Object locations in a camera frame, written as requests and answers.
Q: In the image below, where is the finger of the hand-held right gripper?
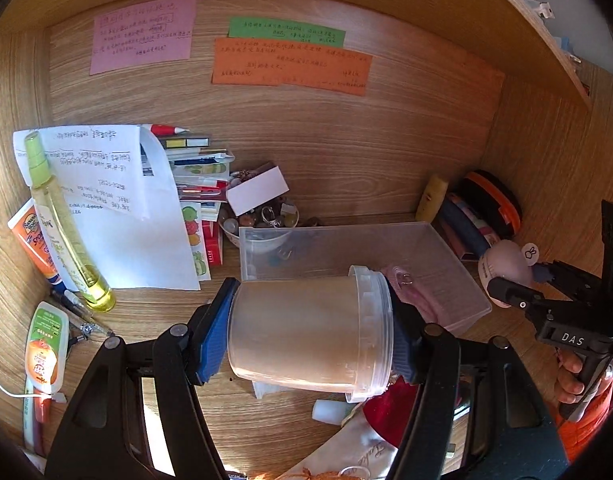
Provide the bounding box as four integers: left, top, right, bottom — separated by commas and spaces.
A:
487, 276, 555, 323
533, 259, 607, 301

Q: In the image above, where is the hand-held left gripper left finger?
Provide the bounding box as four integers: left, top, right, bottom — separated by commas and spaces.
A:
45, 277, 242, 480

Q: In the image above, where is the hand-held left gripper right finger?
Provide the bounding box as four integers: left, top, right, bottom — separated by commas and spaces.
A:
387, 290, 570, 480

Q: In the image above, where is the pink round plush toy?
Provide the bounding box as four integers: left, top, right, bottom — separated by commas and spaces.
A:
477, 239, 540, 308

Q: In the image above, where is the red plush item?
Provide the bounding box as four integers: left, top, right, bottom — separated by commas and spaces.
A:
361, 380, 422, 448

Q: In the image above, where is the translucent plastic jar with lid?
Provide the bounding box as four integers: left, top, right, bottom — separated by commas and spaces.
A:
226, 265, 393, 403

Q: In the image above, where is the pale tube with white cap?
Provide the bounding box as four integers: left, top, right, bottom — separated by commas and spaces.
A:
311, 399, 352, 425

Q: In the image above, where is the white drawstring bag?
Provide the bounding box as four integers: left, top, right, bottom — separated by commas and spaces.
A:
286, 412, 402, 480

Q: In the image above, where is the clear plastic storage box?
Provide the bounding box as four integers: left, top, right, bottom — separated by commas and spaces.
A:
238, 222, 492, 338

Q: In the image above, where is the person's right forearm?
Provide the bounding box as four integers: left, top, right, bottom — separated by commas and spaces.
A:
549, 377, 613, 463

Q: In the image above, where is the wooden desktop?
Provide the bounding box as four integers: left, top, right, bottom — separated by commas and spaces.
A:
0, 125, 602, 480

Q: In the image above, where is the person's right hand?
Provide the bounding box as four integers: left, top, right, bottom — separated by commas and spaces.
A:
554, 347, 587, 406

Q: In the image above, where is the small white paper scrap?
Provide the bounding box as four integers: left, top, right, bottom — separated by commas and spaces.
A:
251, 379, 280, 401

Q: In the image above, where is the navy pencil case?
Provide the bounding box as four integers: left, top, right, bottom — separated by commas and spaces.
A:
434, 192, 495, 263

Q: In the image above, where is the small red box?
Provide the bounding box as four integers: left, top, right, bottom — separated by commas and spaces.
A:
205, 220, 224, 266

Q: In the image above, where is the black orange round case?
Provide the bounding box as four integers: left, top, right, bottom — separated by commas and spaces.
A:
459, 170, 523, 241

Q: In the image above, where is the fruit print card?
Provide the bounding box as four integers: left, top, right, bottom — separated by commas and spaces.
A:
180, 201, 210, 281

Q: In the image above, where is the white bowl of trinkets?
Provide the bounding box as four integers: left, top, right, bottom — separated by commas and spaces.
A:
217, 200, 301, 253

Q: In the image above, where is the yellow tube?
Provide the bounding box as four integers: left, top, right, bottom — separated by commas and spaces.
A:
415, 174, 450, 223

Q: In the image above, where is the clear barrel pen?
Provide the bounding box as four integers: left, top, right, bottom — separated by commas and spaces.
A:
61, 290, 116, 338

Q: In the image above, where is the white handwritten paper sheet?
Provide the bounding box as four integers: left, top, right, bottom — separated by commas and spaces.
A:
12, 124, 202, 292

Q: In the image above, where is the small white box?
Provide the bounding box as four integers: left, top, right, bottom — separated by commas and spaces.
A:
225, 166, 290, 216

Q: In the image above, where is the black pen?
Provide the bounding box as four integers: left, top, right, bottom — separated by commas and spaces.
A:
49, 287, 94, 347

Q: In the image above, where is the green orange packet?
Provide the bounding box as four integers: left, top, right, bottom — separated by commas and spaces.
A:
24, 301, 70, 395

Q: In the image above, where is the stack of booklets and cards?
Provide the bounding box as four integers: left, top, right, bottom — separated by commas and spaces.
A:
141, 132, 234, 211

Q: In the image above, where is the yellow spray bottle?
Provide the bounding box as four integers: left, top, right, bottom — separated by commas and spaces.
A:
24, 131, 117, 313

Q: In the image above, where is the orange sunscreen tube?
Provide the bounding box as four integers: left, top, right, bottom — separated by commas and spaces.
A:
7, 197, 64, 288

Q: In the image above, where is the red white pen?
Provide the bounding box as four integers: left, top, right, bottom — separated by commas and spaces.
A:
139, 122, 190, 137

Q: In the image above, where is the wooden shelf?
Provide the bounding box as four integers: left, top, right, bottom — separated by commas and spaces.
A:
457, 0, 602, 111

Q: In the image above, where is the orange paper note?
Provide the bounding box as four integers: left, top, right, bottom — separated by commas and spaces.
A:
211, 36, 375, 97

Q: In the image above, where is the pink paper note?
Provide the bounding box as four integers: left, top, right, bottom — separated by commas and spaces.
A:
90, 0, 197, 76

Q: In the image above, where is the green paper note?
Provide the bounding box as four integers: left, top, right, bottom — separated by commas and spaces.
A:
228, 16, 346, 48

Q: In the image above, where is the white cable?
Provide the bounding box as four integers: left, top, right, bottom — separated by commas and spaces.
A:
0, 365, 67, 403

